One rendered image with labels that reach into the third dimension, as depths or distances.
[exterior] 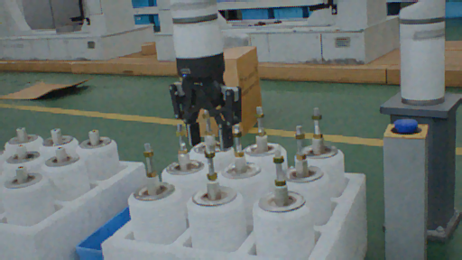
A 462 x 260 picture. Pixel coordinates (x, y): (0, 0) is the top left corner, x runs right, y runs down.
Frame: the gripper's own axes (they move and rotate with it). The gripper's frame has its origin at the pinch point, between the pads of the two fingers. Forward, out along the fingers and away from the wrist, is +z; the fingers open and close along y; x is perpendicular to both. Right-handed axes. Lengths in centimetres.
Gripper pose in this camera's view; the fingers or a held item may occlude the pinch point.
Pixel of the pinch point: (209, 140)
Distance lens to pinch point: 88.0
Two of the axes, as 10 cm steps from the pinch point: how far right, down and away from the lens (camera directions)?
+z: 1.0, 9.5, 2.9
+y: 7.6, 1.1, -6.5
